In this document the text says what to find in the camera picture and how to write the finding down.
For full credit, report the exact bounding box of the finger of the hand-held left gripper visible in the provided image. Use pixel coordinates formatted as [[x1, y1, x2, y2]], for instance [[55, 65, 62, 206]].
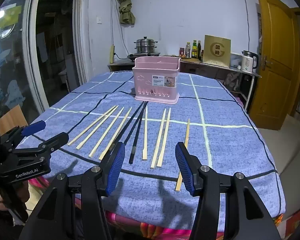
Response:
[[5, 120, 46, 143], [12, 132, 70, 159]]

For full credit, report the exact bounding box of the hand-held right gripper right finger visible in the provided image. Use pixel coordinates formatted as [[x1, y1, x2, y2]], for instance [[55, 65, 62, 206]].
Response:
[[174, 141, 282, 240]]

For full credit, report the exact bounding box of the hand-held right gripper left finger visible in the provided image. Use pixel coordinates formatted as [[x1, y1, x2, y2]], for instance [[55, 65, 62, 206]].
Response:
[[19, 142, 126, 240]]

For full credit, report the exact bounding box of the pink plastic utensil basket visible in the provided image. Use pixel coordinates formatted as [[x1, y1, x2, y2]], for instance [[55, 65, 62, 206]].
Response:
[[132, 57, 181, 105]]

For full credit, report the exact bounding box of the blue checked tablecloth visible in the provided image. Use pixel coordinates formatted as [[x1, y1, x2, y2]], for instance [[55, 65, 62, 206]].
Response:
[[15, 71, 287, 230]]

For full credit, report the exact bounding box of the pink striped cloth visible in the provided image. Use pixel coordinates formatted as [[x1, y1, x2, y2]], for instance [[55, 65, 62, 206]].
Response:
[[104, 210, 300, 240]]

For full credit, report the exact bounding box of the glass door with cartoon stickers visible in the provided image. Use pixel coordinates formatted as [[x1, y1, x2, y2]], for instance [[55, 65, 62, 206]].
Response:
[[0, 0, 44, 140]]

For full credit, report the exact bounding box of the hanging pale garment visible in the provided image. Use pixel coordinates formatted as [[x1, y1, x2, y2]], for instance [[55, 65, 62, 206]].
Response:
[[36, 32, 48, 62]]

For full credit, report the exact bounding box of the pale pink cloth bag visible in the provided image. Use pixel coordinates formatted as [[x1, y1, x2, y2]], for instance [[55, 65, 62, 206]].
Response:
[[224, 72, 240, 90]]

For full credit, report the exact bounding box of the wooden cutting board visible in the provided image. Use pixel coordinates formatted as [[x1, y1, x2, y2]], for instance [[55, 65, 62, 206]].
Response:
[[165, 54, 203, 62]]

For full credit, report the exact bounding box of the beige flat board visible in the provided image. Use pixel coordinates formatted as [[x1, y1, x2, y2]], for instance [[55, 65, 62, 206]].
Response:
[[274, 119, 300, 180]]

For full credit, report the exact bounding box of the black induction cooktop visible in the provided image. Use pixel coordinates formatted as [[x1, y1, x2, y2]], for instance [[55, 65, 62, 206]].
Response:
[[127, 52, 161, 60]]

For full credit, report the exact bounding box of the metal counter shelf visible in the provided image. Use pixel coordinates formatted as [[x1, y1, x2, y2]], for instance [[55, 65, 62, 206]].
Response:
[[107, 57, 262, 110]]

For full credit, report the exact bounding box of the translucent plastic box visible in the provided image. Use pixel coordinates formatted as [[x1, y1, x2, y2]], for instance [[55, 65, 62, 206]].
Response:
[[230, 52, 243, 67]]

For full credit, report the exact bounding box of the golden gift box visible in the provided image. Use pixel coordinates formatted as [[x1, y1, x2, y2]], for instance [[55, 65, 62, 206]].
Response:
[[202, 35, 232, 68]]

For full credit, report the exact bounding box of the white electric kettle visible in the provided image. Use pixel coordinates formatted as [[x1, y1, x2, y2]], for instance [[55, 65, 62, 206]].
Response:
[[241, 50, 259, 72]]

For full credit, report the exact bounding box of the stainless steel steamer pot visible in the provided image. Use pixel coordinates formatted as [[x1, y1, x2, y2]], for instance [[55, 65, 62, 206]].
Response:
[[134, 36, 156, 54]]

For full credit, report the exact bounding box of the knotted green cloth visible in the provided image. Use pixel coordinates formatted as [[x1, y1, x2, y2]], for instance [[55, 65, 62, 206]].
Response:
[[114, 0, 136, 25]]

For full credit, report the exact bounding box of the yellow wooden door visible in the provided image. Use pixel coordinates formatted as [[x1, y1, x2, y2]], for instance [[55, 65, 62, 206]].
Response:
[[247, 0, 300, 130]]

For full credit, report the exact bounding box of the white door frame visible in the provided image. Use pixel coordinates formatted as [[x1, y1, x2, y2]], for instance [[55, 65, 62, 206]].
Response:
[[22, 0, 52, 113]]

